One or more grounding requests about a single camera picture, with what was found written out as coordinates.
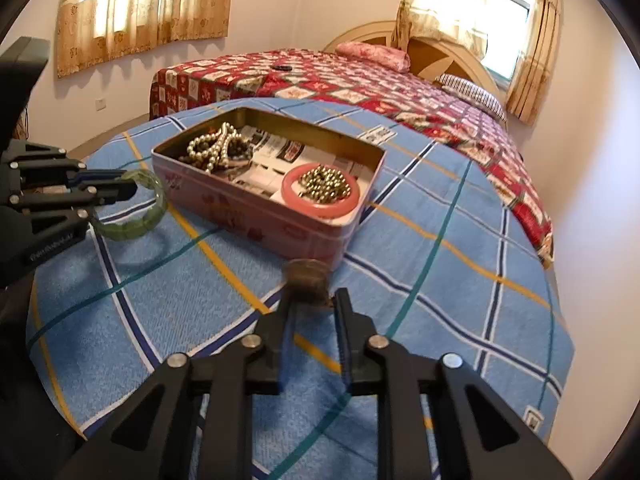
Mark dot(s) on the cream wooden headboard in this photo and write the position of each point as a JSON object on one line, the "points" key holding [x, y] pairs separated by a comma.
{"points": [[440, 55]]}

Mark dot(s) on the blue plaid cloth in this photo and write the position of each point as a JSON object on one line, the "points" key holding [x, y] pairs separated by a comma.
{"points": [[450, 310]]}

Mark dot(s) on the window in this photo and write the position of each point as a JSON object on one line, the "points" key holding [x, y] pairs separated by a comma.
{"points": [[507, 25]]}

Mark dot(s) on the pink metal tin box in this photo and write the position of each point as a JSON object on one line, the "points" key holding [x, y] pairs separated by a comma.
{"points": [[240, 220]]}

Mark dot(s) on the striped pillow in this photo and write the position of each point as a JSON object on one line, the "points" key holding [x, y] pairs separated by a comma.
{"points": [[472, 95]]}

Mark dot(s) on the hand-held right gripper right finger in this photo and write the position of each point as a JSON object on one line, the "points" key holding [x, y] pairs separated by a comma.
{"points": [[345, 320]]}

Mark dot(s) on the beige floral curtain panel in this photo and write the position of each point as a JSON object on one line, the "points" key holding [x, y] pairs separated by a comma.
{"points": [[537, 50], [440, 5]]}

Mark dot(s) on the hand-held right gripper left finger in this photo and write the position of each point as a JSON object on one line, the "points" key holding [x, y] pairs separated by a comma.
{"points": [[280, 320]]}

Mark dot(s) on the green jade bangle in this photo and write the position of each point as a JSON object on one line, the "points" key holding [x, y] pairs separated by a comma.
{"points": [[157, 210]]}

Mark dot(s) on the printed paper liner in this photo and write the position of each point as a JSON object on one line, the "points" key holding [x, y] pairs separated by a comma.
{"points": [[290, 151]]}

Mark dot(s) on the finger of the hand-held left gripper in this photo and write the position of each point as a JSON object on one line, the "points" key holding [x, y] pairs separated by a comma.
{"points": [[97, 177], [112, 192]]}

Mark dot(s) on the pink bangle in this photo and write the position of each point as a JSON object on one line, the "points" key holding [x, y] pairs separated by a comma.
{"points": [[320, 210]]}

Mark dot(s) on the small black object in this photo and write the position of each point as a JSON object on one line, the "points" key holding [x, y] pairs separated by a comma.
{"points": [[282, 68]]}

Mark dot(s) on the red patterned bedsheet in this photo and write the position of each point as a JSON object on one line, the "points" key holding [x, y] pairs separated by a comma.
{"points": [[350, 85]]}

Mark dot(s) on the pink floral pillow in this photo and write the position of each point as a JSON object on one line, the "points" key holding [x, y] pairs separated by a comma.
{"points": [[372, 55]]}

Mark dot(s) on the wide beige floral curtain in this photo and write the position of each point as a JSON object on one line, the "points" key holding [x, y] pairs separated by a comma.
{"points": [[150, 10]]}

